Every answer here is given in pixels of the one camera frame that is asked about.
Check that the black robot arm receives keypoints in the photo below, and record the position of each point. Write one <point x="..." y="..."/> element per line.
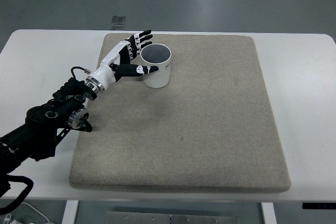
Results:
<point x="46" y="125"/>

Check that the grey metal base plate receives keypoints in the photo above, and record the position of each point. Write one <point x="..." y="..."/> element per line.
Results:
<point x="138" y="217"/>

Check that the beige felt mat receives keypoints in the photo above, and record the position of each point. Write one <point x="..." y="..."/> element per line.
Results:
<point x="211" y="129"/>

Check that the black table control panel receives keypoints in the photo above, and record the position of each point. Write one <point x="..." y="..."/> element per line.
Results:
<point x="319" y="205"/>

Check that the white table leg frame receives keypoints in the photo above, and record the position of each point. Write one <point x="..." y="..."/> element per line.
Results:
<point x="70" y="212"/>

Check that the white plastic cup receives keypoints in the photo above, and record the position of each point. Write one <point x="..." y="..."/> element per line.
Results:
<point x="156" y="55"/>

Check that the metal floor plate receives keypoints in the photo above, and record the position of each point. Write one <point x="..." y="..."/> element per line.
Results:
<point x="118" y="22"/>

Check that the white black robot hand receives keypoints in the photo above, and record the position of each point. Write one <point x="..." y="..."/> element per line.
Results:
<point x="114" y="63"/>

